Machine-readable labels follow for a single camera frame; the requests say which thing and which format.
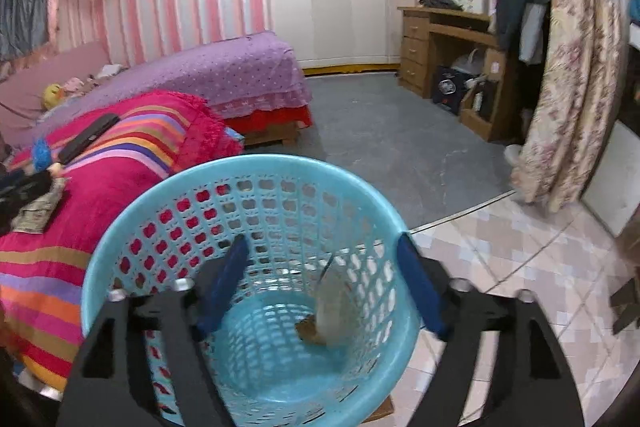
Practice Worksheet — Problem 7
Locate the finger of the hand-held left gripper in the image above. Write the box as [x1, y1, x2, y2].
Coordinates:
[0, 168, 53, 230]

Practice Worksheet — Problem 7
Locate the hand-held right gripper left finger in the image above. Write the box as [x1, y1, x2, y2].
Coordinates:
[56, 234, 251, 427]

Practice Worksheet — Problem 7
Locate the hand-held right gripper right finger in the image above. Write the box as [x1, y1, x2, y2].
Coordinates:
[395, 232, 586, 427]

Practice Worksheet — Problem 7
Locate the grey-brown cube block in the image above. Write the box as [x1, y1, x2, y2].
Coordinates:
[12, 179, 66, 235]

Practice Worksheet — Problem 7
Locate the blue wrapper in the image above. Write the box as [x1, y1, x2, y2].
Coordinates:
[31, 139, 53, 170]

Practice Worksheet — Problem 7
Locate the light blue plastic basket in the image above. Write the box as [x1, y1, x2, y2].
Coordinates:
[81, 154, 421, 427]

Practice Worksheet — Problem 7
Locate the pink striped blanket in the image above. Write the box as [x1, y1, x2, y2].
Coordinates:
[0, 89, 246, 393]

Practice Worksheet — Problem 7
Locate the black phone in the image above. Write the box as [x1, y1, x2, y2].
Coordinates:
[57, 113, 121, 165]

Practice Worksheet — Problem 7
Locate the brown scrap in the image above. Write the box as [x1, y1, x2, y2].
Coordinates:
[295, 317, 326, 345]

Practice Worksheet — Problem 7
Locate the yellow duck plush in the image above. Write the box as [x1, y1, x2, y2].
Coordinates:
[42, 84, 66, 110]

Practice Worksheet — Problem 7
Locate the pink cloth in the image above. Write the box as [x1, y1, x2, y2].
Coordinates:
[62, 77, 101, 98]

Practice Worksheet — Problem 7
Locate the pink headboard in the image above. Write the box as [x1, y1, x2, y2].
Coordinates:
[0, 41, 126, 148]

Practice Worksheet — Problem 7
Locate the red bed skirt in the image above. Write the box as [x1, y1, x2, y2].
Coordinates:
[220, 104, 313, 138]

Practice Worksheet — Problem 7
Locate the white board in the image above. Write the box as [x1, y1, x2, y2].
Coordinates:
[582, 119, 640, 238]

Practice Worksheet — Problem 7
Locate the purple dotted bedspread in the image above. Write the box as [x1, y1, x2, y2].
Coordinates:
[30, 31, 312, 142]

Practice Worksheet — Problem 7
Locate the floral curtain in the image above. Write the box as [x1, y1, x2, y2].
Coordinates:
[510, 0, 628, 215]

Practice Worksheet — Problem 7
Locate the wooden desk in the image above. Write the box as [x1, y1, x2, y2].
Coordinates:
[397, 5, 523, 142]

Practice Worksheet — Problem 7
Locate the white storage box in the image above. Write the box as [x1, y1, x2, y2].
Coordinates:
[447, 0, 493, 15]

